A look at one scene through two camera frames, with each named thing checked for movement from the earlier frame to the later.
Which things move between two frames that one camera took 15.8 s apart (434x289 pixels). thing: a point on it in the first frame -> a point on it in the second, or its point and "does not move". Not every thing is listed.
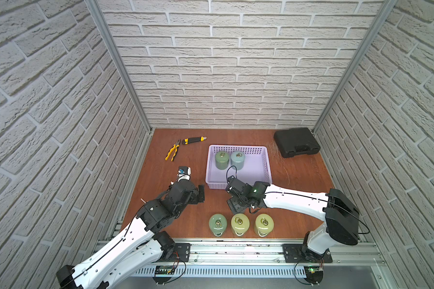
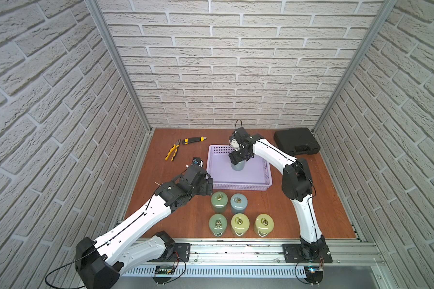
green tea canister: x=217 y=223 does not move
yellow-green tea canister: x=240 y=223 does not move
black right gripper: x=231 y=203 -> x=235 y=158
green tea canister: x=222 y=159 -> x=219 y=201
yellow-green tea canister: x=264 y=224 does not move
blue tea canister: x=237 y=159 does not move
